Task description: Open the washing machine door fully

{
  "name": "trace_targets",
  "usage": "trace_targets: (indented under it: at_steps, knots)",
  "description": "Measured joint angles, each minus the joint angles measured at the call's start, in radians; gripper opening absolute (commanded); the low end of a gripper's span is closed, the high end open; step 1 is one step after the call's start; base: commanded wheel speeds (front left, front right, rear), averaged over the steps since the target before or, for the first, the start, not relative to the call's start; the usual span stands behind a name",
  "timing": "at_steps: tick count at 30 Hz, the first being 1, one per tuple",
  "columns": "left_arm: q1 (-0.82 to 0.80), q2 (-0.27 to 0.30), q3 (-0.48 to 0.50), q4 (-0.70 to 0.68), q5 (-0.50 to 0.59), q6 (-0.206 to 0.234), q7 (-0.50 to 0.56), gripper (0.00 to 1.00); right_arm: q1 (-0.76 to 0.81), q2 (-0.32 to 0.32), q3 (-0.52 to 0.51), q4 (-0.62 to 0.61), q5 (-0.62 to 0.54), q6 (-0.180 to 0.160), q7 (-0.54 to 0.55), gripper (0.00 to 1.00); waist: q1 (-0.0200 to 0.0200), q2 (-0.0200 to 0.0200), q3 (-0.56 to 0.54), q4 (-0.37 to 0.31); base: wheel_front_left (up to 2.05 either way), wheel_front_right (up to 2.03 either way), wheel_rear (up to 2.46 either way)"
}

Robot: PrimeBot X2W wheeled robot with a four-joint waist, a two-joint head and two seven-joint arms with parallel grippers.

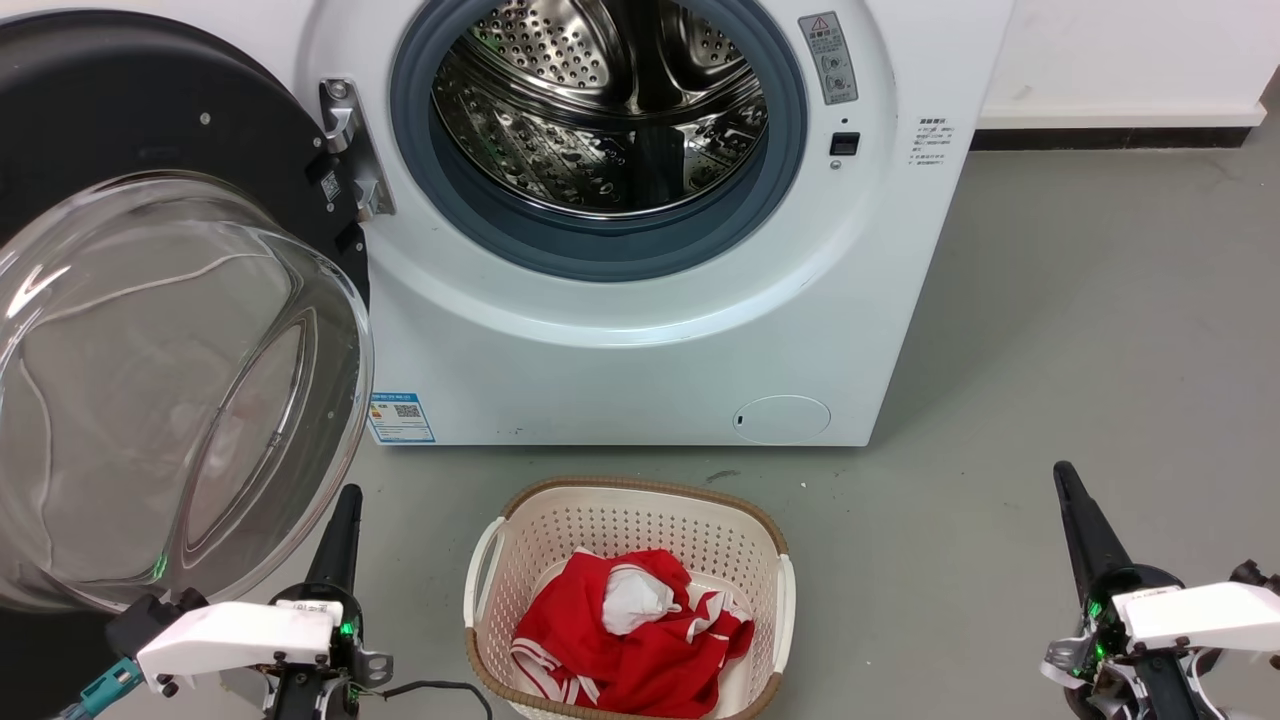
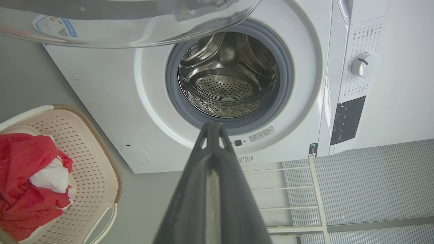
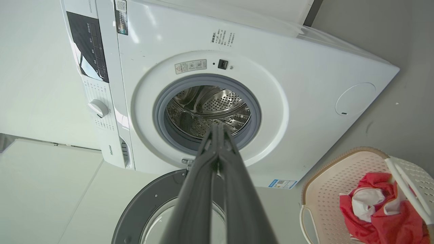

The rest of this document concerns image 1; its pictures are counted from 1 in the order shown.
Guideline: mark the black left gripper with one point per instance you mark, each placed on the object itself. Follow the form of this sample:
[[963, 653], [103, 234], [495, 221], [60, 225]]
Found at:
[[320, 690]]

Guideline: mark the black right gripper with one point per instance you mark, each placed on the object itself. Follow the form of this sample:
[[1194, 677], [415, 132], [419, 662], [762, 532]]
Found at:
[[1100, 650]]

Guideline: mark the black round glass washer door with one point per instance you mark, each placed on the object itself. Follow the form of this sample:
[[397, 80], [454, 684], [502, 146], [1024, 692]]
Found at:
[[120, 100]]

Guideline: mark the white front-load washing machine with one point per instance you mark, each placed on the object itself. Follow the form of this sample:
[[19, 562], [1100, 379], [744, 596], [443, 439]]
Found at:
[[620, 390]]

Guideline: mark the metal washer door hinge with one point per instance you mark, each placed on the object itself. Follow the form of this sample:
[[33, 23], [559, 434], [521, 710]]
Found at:
[[345, 120]]

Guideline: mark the black door latch socket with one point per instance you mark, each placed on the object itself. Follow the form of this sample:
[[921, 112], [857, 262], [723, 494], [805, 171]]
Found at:
[[844, 144]]

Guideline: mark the white right wrist housing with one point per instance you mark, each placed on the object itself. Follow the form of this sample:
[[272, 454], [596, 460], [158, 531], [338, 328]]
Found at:
[[1200, 612]]

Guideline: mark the blue energy label sticker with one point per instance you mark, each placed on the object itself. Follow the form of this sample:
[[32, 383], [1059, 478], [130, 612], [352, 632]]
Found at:
[[402, 418]]

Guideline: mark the cream plastic laundry basket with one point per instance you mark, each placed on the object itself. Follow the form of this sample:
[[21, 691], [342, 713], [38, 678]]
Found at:
[[620, 520]]

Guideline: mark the white crumpled cloth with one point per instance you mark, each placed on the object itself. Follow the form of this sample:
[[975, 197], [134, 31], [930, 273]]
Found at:
[[632, 600]]

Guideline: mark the red garment with white stripes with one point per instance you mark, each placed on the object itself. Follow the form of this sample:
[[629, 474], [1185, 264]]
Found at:
[[645, 670]]

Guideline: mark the round white filter cover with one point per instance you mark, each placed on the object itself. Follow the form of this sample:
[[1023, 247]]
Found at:
[[782, 420]]

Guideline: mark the small printed text sticker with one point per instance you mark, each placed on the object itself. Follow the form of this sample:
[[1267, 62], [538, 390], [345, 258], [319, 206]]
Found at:
[[932, 140]]

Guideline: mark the perforated steel washer drum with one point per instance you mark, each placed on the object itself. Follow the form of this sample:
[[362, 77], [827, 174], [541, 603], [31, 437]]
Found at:
[[520, 130]]

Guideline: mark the grey warning sticker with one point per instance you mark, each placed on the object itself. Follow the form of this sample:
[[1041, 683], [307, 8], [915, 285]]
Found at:
[[828, 58]]

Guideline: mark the black left wrist camera block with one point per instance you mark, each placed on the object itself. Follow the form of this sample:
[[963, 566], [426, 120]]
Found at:
[[135, 628]]

